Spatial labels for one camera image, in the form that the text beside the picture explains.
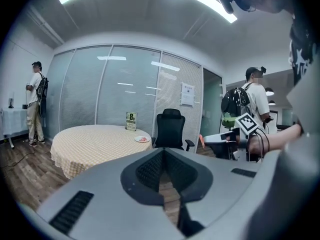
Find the person's right forearm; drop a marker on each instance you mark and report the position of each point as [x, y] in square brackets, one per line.
[277, 139]

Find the black office chair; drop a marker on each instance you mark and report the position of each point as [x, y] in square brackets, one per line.
[171, 129]

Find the table with white cloth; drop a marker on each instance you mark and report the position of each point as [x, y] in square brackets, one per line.
[13, 121]

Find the white paper notice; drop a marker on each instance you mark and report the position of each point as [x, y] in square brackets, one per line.
[188, 94]

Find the white plate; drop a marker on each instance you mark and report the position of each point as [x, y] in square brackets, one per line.
[136, 139]

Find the person's black star-print shirt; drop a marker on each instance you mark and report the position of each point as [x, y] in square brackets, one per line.
[302, 46]

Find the round table with yellow cloth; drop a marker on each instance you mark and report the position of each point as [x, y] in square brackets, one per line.
[100, 144]

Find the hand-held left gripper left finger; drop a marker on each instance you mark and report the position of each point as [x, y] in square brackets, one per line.
[105, 196]

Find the upright paperback book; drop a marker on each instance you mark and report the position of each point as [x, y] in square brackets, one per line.
[130, 121]

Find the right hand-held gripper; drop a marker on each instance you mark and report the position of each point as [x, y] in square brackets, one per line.
[247, 124]

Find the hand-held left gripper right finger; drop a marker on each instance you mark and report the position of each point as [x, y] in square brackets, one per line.
[225, 196]

